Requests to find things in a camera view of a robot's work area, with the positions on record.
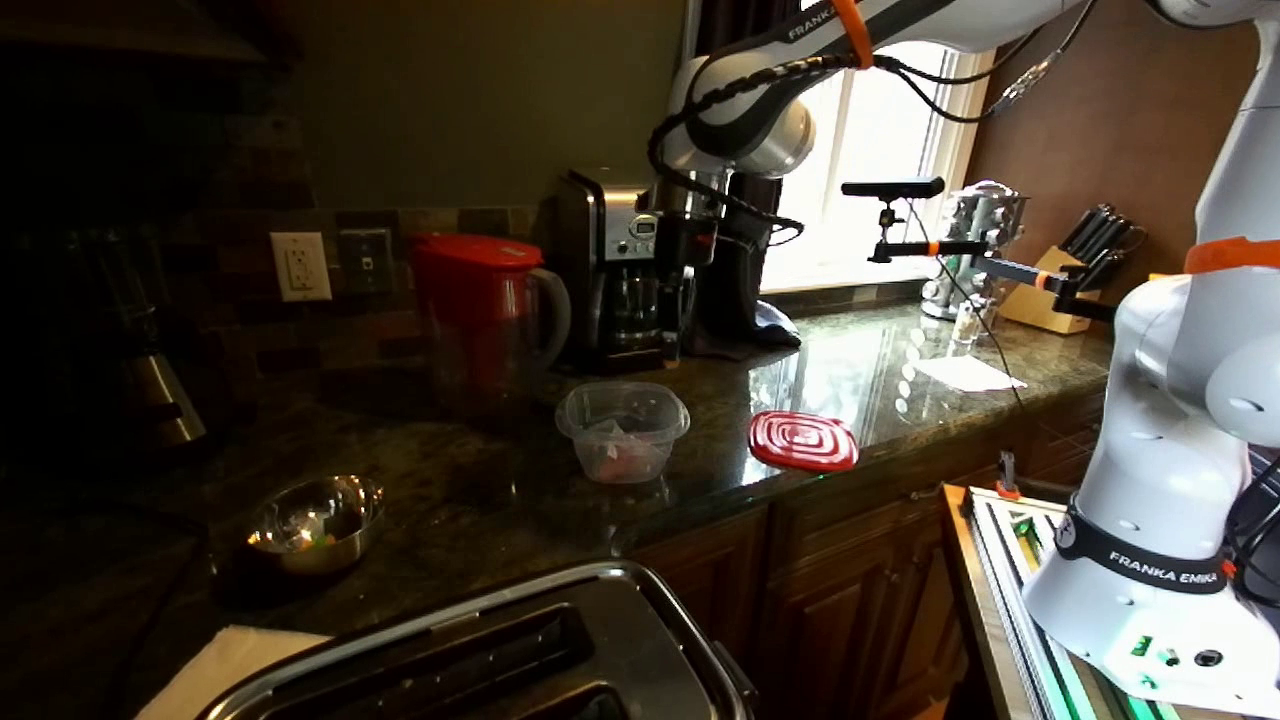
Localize clear plastic bowl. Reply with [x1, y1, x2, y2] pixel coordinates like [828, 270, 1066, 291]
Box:
[553, 378, 697, 486]

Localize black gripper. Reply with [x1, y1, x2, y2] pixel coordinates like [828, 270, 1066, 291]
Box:
[660, 168, 773, 270]

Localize orange cable strap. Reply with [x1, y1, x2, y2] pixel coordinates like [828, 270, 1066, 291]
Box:
[1182, 233, 1280, 278]
[824, 0, 879, 71]

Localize white paper sheet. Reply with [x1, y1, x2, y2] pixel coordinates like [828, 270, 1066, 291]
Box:
[910, 350, 1030, 400]

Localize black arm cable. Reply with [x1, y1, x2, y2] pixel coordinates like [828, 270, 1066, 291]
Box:
[646, 0, 1102, 251]

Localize wooden knife block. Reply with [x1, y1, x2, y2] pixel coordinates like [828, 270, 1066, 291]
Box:
[997, 199, 1140, 340]

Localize red plastic container lid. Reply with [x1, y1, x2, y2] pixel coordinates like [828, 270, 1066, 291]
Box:
[743, 405, 864, 480]

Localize colourful candy pile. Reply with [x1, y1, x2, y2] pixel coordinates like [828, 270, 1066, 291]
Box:
[584, 436, 660, 482]

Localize shiny metal object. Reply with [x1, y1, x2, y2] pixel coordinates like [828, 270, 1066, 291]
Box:
[916, 176, 1030, 324]

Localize white wall outlet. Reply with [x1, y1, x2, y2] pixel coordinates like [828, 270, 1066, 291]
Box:
[267, 227, 341, 307]

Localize black chrome toaster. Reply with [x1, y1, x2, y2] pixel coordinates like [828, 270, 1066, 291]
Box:
[198, 556, 760, 720]

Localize black camera stand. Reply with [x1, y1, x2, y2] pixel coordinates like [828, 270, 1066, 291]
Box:
[836, 170, 1071, 294]

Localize silver black coffee maker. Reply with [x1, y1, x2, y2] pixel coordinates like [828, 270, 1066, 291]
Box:
[538, 164, 810, 376]

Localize brown wooden base cabinets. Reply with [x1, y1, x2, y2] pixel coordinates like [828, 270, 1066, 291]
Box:
[621, 390, 1111, 720]

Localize red water pitcher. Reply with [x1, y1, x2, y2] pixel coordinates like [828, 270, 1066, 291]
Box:
[408, 233, 575, 427]

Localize small glass bowl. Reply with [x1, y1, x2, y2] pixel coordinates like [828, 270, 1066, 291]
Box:
[241, 466, 388, 579]

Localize dark wall switch plate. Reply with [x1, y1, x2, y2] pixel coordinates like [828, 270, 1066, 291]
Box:
[333, 223, 405, 300]

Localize bright kitchen window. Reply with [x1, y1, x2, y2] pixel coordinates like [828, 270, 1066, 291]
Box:
[760, 34, 999, 300]

